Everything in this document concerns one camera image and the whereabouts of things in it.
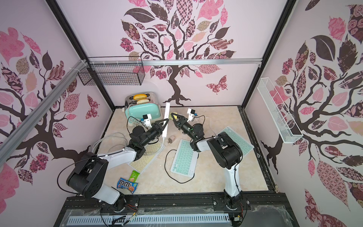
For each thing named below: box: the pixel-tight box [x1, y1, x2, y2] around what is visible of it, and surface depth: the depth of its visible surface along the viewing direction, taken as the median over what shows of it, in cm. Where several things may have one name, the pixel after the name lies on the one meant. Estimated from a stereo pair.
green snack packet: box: [128, 169, 141, 183], surface depth 85 cm
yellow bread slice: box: [133, 93, 147, 101], surface depth 103 cm
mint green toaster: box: [124, 91, 163, 127], surface depth 102 cm
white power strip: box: [162, 102, 171, 139], surface depth 81 cm
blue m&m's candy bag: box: [116, 176, 139, 195], surface depth 80 cm
